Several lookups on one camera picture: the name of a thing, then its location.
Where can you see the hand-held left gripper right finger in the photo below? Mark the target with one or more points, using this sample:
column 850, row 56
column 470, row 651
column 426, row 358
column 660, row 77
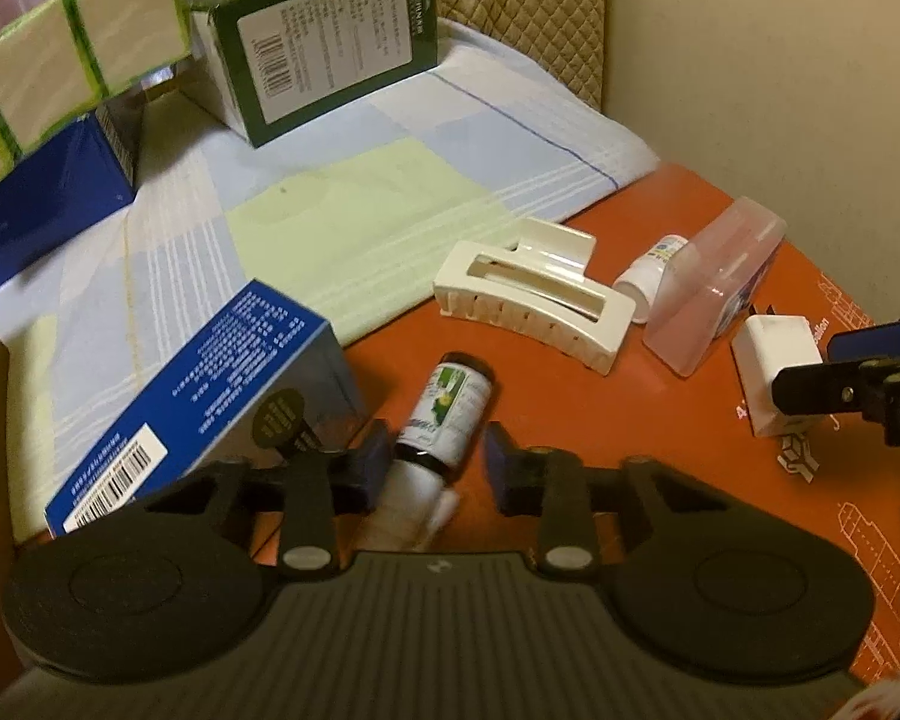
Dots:
column 499, row 472

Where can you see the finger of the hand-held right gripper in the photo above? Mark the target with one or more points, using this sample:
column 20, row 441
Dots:
column 870, row 337
column 825, row 390

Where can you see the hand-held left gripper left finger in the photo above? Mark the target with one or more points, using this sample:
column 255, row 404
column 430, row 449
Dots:
column 376, row 461

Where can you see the white cube charger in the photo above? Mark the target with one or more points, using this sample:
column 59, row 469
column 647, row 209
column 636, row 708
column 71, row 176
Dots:
column 765, row 360

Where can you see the dark glass bottle green label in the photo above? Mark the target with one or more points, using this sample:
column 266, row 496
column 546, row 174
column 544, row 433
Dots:
column 442, row 405

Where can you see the white hair claw clip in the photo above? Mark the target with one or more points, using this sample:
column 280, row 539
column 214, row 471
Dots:
column 540, row 322

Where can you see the white pill bottle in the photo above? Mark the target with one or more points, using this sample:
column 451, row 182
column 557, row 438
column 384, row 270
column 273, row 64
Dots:
column 641, row 277

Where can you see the red printed cardboard sheet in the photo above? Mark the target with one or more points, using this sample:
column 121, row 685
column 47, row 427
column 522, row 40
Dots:
column 645, row 420

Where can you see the pink translucent plastic case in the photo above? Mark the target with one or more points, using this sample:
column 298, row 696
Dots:
column 712, row 277

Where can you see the blue white medicine box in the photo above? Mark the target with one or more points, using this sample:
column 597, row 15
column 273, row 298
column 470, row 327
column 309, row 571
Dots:
column 217, row 390

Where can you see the blue green checked sheet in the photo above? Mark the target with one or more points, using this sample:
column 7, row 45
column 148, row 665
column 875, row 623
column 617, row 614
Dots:
column 307, row 217

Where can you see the dark green carton box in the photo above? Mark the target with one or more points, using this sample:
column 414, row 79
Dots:
column 322, row 52

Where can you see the blue carton box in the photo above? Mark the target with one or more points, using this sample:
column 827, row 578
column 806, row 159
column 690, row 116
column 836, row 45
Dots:
column 45, row 202

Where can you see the beige quilted cover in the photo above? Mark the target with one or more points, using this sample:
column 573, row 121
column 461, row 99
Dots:
column 525, row 7

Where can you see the green white tissue pack bundle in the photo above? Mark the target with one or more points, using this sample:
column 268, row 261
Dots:
column 60, row 67

